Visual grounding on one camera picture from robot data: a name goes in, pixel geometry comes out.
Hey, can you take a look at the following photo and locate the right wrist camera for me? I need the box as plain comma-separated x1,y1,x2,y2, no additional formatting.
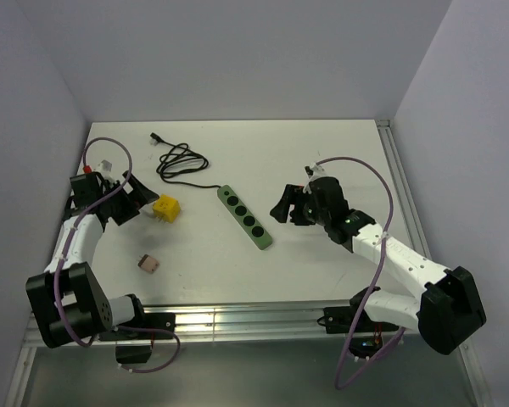
303,163,327,193

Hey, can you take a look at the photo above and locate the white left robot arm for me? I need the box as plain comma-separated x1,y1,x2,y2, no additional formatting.
25,171,158,348

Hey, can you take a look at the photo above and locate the black power strip cable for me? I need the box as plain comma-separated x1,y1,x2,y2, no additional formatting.
149,132,222,191

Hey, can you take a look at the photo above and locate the yellow plug adapter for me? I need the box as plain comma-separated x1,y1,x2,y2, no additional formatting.
146,194,181,223

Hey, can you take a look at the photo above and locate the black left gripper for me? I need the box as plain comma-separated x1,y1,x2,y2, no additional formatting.
98,171,159,226

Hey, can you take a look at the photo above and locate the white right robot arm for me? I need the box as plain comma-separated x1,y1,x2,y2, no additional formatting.
270,176,487,355

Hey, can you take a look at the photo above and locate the green power strip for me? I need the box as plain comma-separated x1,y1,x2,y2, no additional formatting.
217,185,273,250

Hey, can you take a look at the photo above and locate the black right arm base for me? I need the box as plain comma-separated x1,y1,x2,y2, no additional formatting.
316,306,399,334

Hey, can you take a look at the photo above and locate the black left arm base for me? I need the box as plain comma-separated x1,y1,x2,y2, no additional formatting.
98,312,176,369

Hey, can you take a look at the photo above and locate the aluminium rail frame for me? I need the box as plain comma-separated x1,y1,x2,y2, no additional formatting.
3,118,493,407

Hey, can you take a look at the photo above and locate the brown plug adapter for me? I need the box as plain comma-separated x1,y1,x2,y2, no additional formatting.
137,254,159,274

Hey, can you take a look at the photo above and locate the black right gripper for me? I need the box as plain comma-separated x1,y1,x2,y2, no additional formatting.
270,183,330,226

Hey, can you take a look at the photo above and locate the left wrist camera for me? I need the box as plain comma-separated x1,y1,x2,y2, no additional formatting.
82,160,112,179

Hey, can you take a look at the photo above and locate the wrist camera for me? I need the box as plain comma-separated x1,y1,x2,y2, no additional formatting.
303,163,327,193
82,160,112,179

